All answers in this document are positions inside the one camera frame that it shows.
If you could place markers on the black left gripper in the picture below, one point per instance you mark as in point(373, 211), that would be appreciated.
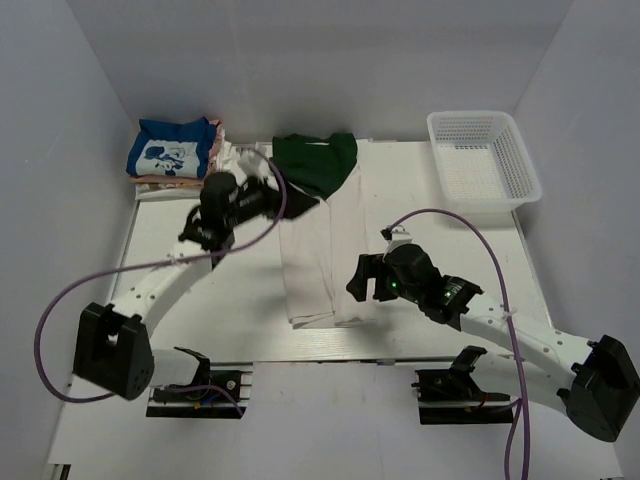
point(273, 200)

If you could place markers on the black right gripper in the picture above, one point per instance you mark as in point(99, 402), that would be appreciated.
point(376, 277)

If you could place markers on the white green raglan t-shirt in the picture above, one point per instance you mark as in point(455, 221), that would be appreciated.
point(320, 249)

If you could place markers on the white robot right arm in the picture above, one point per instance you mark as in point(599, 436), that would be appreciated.
point(593, 383)

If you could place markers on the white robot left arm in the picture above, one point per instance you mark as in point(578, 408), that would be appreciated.
point(113, 347)

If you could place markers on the white folded t-shirt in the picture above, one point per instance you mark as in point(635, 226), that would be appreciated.
point(182, 188)

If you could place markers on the blue folded t-shirt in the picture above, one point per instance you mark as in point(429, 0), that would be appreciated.
point(170, 150)

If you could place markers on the white plastic mesh basket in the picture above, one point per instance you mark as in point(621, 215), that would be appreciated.
point(482, 162)

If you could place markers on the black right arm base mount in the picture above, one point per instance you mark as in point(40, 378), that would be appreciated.
point(449, 396)

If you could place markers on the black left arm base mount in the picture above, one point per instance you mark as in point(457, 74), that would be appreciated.
point(210, 390)

